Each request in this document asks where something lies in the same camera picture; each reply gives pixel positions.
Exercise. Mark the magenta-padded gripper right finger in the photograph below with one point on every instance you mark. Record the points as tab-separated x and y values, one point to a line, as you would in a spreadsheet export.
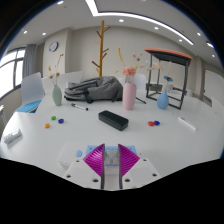
128	160

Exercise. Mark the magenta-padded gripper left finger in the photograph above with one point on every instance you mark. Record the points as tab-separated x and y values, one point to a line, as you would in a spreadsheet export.
95	160

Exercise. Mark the white power strip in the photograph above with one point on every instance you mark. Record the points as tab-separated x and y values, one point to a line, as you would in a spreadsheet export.
68	153

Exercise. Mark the black rectangular case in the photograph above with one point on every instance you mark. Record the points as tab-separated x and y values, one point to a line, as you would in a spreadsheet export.
113	120

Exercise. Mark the red bottle cap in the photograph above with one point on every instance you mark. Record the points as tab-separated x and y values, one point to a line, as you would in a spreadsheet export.
151	123

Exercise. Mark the blue bottle cap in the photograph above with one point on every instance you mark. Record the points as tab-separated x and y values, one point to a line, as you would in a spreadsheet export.
157	122
60	121

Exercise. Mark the black and white marker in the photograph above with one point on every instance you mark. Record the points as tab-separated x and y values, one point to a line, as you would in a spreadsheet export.
79	106

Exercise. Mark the orange bottle cap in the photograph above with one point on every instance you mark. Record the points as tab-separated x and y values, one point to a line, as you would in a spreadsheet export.
47	125

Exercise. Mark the green bottle cap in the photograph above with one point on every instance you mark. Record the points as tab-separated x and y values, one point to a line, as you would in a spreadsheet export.
53	117

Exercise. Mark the thin black pen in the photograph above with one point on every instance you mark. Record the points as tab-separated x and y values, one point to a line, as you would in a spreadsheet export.
141	100

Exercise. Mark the pink vase with flowers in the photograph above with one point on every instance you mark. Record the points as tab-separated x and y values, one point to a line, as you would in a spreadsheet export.
129	96

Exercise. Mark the blue vase with flowers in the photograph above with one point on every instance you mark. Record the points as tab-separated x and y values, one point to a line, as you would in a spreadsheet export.
163	101

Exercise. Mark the plain white remote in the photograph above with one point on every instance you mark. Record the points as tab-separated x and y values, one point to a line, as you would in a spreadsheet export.
186	123

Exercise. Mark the grey backpack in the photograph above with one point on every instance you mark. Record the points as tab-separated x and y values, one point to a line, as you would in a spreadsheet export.
100	88

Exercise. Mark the green vase with dried stems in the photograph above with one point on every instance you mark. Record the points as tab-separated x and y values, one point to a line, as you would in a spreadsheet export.
57	96

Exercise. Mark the white remote with coloured buttons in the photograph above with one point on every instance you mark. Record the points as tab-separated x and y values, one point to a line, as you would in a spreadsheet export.
12	137

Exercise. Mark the white chair with blue cushion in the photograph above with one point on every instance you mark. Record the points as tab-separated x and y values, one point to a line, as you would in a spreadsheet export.
31	88

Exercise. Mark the wooden coat stand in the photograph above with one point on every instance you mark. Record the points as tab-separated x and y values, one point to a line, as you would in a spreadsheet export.
101	50

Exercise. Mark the grey curtain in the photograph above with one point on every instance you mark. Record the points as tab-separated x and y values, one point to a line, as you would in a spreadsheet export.
29	63

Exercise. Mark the window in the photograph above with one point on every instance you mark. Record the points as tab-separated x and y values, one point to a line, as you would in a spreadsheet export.
8	73

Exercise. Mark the round ceiling spotlights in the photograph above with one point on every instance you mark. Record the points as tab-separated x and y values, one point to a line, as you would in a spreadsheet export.
121	20

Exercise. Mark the ceiling light strip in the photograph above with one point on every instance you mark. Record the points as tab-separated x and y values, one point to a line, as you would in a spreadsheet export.
140	16

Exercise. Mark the white wall board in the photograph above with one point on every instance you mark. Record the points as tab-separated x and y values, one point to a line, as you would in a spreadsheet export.
215	86

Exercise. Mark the black frame orange-topped table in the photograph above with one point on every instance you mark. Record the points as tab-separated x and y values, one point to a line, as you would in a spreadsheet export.
170	53

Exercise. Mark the round wall clock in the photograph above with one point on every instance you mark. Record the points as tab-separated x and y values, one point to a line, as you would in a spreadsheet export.
53	46

